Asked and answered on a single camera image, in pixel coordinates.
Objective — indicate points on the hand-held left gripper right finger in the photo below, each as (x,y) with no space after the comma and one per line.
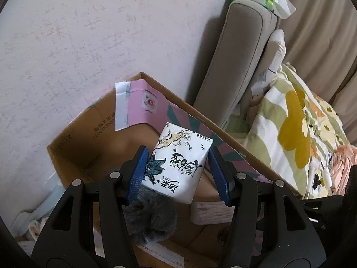
(219,173)

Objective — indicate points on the yellow green floral quilt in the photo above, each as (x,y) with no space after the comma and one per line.
(292,122)

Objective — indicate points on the white pillow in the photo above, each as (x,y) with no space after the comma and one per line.
(276,50)

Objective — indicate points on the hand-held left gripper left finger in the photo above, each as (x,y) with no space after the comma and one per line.
(139,170)

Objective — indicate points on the white brown plush toy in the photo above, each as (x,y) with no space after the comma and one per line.
(35,229)

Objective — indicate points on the pink white folded pouch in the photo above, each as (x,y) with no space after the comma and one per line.
(212,213)

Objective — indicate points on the black object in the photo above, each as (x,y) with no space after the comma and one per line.
(329,209)

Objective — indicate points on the brown cardboard parcel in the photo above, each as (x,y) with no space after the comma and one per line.
(206,189)

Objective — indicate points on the grey fluffy item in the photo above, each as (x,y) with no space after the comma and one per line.
(156,217)

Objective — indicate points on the white printed tissue pack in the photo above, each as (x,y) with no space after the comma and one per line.
(178,162)

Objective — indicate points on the beige curtain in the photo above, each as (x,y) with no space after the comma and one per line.
(320,33)

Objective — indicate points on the pink printed cardboard box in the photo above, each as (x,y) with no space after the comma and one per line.
(75,150)

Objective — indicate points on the pink cloth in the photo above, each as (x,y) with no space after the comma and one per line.
(344,159)

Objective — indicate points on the pink mailer bag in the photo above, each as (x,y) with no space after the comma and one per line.
(139,103)

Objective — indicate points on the grey upholstered headboard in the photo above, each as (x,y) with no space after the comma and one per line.
(234,61)

